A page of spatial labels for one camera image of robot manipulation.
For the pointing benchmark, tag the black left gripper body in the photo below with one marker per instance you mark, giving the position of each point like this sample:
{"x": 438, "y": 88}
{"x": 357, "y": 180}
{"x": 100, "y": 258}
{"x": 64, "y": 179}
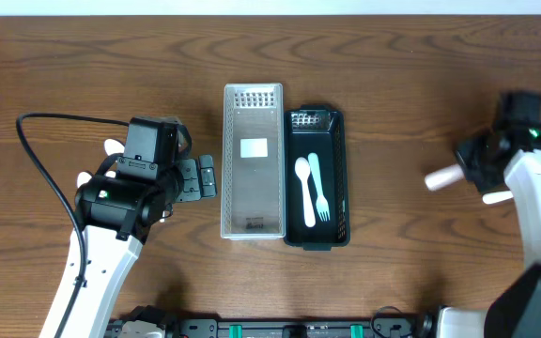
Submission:
{"x": 197, "y": 177}

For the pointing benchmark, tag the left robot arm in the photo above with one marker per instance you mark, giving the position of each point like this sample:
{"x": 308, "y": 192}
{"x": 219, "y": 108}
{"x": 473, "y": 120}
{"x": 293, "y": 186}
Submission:
{"x": 115, "y": 209}

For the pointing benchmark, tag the clear perforated plastic basket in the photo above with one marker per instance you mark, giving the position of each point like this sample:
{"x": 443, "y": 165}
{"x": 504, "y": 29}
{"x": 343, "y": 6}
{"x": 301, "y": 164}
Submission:
{"x": 253, "y": 190}

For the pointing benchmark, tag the mint plastic fork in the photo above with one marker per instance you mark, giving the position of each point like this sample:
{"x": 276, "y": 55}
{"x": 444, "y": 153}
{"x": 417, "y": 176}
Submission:
{"x": 322, "y": 205}

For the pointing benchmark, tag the black perforated plastic basket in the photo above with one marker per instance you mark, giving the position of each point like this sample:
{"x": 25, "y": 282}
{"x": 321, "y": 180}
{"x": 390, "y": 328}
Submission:
{"x": 317, "y": 214}

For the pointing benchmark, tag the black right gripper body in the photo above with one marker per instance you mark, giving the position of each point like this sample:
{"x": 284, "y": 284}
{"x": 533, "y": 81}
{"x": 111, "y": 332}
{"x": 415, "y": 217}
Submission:
{"x": 475, "y": 155}

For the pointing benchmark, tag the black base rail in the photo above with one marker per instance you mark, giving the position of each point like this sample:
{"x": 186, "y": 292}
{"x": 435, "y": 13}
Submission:
{"x": 153, "y": 322}

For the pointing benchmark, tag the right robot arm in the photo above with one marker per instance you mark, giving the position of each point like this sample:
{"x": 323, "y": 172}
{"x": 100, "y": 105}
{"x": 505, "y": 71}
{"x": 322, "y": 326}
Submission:
{"x": 517, "y": 311}

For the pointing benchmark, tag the white plastic spoon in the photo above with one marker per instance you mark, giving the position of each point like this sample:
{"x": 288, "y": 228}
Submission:
{"x": 113, "y": 146}
{"x": 303, "y": 171}

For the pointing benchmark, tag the white plastic utensil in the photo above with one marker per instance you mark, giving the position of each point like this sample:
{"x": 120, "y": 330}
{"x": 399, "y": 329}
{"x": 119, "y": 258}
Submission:
{"x": 85, "y": 176}

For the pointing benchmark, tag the white plastic fork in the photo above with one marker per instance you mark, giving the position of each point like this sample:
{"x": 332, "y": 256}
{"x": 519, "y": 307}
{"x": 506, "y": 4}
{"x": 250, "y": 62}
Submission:
{"x": 496, "y": 197}
{"x": 444, "y": 177}

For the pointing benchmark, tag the white label sticker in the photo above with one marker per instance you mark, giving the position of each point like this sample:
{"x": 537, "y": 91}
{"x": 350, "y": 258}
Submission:
{"x": 254, "y": 148}

